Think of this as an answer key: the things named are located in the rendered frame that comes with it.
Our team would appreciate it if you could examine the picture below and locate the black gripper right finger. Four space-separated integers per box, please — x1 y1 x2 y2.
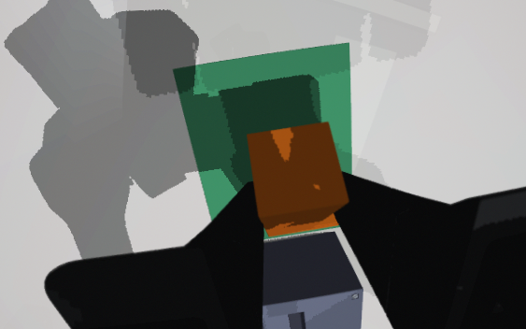
334 171 526 329

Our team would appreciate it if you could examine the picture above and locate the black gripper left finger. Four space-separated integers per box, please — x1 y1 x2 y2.
44 181 264 329

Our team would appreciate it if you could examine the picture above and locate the orange l-shaped block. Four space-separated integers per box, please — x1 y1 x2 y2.
247 122 349 236

